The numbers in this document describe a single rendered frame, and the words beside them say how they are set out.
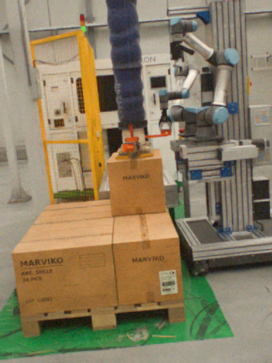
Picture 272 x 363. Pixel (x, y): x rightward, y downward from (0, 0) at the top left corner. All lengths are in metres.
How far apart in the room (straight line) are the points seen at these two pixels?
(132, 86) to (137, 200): 0.84
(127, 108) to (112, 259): 1.20
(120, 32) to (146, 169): 1.00
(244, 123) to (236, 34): 0.67
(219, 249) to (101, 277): 1.06
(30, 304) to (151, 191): 1.12
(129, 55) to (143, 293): 1.68
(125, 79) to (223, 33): 0.84
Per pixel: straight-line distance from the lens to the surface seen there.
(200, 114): 3.22
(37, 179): 4.53
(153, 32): 12.73
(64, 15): 12.77
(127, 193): 3.08
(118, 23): 3.25
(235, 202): 3.56
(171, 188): 3.76
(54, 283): 2.67
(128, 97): 3.22
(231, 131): 3.46
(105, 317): 2.74
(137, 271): 2.61
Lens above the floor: 1.36
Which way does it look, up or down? 11 degrees down
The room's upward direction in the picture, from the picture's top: 5 degrees counter-clockwise
